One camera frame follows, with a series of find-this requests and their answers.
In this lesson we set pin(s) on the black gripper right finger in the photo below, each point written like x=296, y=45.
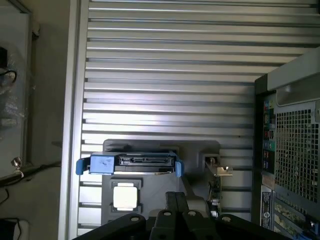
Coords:
x=200, y=222

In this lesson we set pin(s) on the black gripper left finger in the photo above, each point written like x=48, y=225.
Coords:
x=136, y=222

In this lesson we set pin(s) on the silver CPU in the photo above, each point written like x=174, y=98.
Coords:
x=125, y=197

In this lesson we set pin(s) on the grey parts rack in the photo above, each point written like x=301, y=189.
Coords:
x=162, y=186

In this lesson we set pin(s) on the hard disk in blue caddy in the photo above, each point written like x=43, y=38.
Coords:
x=142, y=163

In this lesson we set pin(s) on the white box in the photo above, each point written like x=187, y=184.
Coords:
x=17, y=230

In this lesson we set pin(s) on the black and grey PC case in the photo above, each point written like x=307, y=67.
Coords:
x=295, y=150

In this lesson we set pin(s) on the metal clamp bolt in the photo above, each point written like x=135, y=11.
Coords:
x=17, y=163

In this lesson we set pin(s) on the black box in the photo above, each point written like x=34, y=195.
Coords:
x=3, y=57

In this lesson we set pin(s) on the green GPU with metal bracket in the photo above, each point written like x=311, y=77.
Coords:
x=217, y=185

